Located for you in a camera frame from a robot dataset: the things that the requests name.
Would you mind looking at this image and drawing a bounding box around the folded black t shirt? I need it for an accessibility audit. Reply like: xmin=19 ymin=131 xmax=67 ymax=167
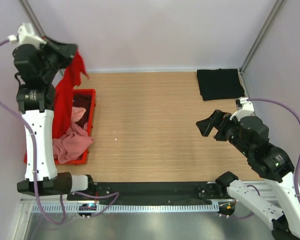
xmin=196 ymin=69 xmax=245 ymax=101

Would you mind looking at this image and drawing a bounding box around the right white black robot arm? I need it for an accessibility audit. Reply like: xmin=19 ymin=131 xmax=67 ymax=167
xmin=196 ymin=110 xmax=300 ymax=240

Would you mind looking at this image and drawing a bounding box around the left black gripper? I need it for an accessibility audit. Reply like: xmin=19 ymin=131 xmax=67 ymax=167
xmin=37 ymin=35 xmax=79 ymax=83

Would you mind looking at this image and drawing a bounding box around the dark maroon t shirt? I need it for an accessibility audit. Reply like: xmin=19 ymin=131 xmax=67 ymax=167
xmin=72 ymin=94 xmax=92 ymax=118

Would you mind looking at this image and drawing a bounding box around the red t shirt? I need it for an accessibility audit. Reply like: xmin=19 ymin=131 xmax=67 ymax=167
xmin=23 ymin=48 xmax=90 ymax=165

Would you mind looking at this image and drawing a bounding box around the aluminium frame post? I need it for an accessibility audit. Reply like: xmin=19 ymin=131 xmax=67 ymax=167
xmin=239 ymin=0 xmax=287 ymax=76
xmin=18 ymin=0 xmax=46 ymax=37

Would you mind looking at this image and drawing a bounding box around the aluminium front rail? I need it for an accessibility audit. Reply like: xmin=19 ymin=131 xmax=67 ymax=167
xmin=19 ymin=181 xmax=291 ymax=205

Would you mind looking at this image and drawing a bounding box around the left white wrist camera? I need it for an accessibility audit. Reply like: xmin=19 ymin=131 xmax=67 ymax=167
xmin=7 ymin=22 xmax=47 ymax=49

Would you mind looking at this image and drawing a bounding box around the light pink t shirt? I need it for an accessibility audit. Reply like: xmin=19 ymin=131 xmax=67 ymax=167
xmin=71 ymin=106 xmax=89 ymax=131

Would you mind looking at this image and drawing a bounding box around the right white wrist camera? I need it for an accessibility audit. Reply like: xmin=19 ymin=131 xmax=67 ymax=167
xmin=230 ymin=97 xmax=255 ymax=121

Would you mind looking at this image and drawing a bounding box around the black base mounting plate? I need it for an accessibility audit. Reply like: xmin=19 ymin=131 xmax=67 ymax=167
xmin=66 ymin=181 xmax=238 ymax=202

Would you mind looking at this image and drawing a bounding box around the left aluminium frame post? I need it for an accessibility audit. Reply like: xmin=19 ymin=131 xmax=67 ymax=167
xmin=18 ymin=0 xmax=46 ymax=37

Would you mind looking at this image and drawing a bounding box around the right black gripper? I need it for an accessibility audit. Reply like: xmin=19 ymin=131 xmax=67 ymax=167
xmin=195 ymin=108 xmax=252 ymax=156

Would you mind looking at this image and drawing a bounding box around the dusty pink t shirt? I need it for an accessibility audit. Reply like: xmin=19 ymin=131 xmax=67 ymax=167
xmin=52 ymin=122 xmax=94 ymax=164

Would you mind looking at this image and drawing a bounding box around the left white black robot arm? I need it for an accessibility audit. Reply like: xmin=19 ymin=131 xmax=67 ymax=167
xmin=12 ymin=39 xmax=96 ymax=200

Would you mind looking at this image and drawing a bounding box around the white slotted cable duct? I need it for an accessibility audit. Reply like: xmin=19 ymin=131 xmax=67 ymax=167
xmin=31 ymin=201 xmax=220 ymax=214

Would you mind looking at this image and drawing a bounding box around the right aluminium frame post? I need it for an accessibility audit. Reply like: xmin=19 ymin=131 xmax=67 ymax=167
xmin=239 ymin=0 xmax=287 ymax=76

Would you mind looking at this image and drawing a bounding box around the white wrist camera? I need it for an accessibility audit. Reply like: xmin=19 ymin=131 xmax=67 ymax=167
xmin=7 ymin=22 xmax=47 ymax=49
xmin=230 ymin=97 xmax=255 ymax=121

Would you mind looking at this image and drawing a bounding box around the red plastic bin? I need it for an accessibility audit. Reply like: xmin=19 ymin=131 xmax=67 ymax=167
xmin=23 ymin=88 xmax=97 ymax=166

